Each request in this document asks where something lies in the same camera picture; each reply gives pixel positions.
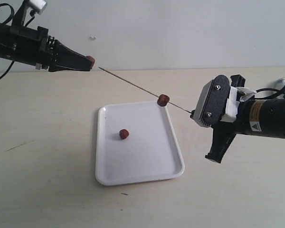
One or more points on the round silver metal plate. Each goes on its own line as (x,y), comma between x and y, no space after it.
(279,84)

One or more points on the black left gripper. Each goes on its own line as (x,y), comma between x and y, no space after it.
(52,55)

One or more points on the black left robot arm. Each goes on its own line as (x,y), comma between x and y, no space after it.
(36,48)

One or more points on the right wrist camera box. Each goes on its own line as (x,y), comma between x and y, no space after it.
(212,102)

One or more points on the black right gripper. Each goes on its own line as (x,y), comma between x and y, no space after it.
(223,132)

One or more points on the thin metal skewer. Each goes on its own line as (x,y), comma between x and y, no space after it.
(143,89)

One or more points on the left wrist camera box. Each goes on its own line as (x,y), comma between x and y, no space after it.
(38,5)

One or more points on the white padding under right camera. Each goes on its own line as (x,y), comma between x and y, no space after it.
(236,96)

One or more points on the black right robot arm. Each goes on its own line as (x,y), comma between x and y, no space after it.
(264,117)

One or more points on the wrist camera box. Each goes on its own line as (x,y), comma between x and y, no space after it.
(212,102)
(38,5)

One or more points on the white rectangular plastic tray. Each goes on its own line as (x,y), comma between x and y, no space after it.
(150,152)

